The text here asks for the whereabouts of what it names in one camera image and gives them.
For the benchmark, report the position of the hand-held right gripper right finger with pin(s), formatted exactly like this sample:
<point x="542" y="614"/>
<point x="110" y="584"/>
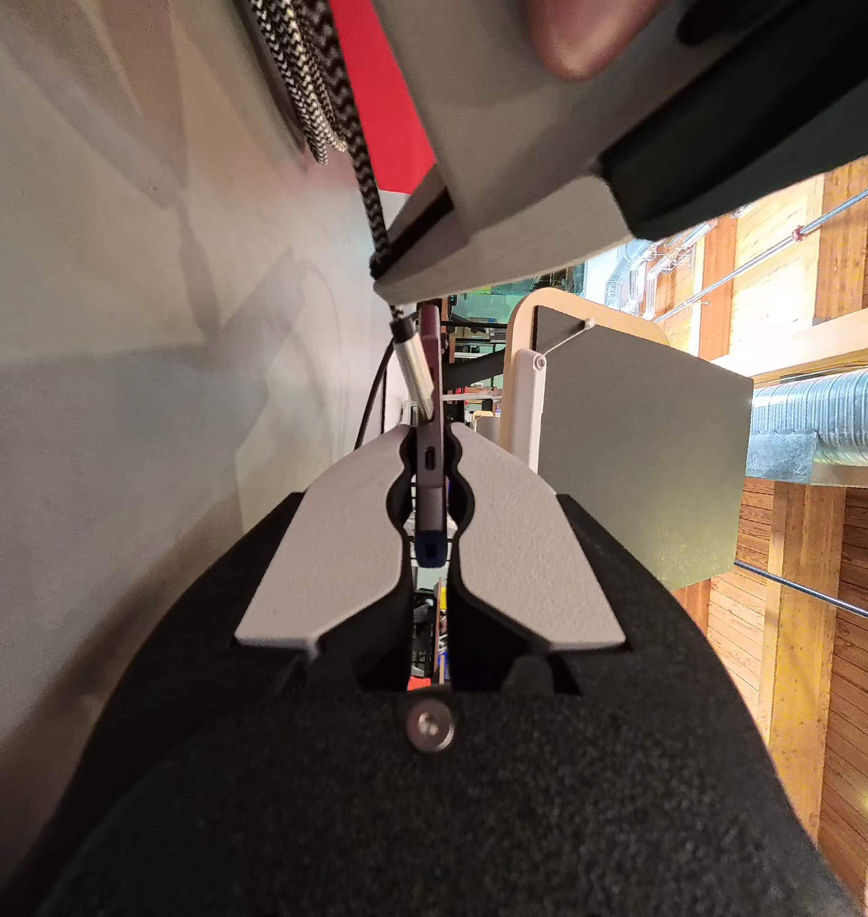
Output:
<point x="534" y="566"/>

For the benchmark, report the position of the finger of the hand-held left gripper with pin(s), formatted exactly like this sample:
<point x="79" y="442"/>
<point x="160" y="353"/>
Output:
<point x="491" y="129"/>
<point x="416" y="206"/>

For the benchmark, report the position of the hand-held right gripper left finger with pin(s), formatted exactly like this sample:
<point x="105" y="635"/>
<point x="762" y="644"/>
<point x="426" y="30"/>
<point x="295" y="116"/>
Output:
<point x="334" y="566"/>

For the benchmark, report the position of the red plastic bin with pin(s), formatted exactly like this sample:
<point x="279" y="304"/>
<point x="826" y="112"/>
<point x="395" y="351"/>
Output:
<point x="384" y="86"/>

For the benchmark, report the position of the grey usb hub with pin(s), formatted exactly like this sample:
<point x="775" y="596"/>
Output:
<point x="430" y="465"/>

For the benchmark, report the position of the person's left hand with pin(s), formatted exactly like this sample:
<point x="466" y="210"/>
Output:
<point x="584" y="36"/>

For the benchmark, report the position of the thin metal rod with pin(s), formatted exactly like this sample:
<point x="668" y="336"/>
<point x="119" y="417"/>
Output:
<point x="813" y="591"/>

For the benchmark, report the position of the silver air duct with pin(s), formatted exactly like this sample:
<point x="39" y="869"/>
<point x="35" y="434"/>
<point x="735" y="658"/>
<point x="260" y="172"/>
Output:
<point x="821" y="423"/>

